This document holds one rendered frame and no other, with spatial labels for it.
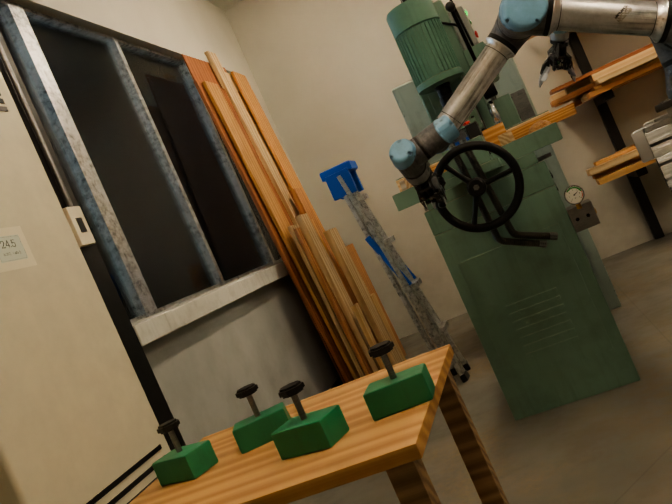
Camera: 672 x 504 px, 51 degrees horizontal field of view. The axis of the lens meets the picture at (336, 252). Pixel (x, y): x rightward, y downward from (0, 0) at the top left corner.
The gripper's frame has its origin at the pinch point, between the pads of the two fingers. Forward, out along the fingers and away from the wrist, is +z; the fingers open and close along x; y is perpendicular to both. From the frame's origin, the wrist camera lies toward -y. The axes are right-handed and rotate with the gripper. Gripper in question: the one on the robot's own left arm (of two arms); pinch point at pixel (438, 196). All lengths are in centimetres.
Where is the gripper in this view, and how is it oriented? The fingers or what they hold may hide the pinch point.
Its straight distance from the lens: 223.6
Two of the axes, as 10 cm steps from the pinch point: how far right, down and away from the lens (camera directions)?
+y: 2.1, 8.6, -4.6
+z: 4.4, 3.4, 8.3
